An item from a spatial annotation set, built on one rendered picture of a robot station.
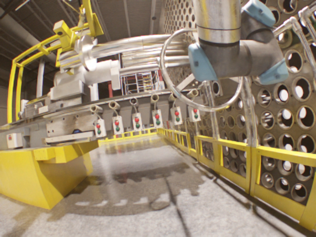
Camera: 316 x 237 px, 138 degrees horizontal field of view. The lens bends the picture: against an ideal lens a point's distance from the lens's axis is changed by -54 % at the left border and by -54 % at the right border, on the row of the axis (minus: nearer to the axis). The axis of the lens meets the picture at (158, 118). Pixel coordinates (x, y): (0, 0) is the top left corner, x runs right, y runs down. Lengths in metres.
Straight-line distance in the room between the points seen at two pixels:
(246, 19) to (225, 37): 0.14
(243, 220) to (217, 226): 0.16
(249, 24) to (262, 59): 0.09
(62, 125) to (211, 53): 1.46
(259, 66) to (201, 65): 0.12
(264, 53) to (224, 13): 0.12
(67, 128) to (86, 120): 0.25
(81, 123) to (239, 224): 1.52
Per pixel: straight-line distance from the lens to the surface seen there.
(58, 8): 11.29
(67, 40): 1.51
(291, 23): 0.76
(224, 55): 0.22
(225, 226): 0.89
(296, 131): 1.67
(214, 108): 0.51
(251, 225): 0.90
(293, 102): 1.63
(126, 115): 1.20
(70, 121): 1.45
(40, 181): 1.42
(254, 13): 0.33
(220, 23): 0.20
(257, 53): 0.27
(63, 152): 1.23
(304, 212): 0.88
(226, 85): 2.00
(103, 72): 1.49
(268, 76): 0.29
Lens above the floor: 0.66
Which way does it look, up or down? 2 degrees up
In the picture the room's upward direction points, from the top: 9 degrees counter-clockwise
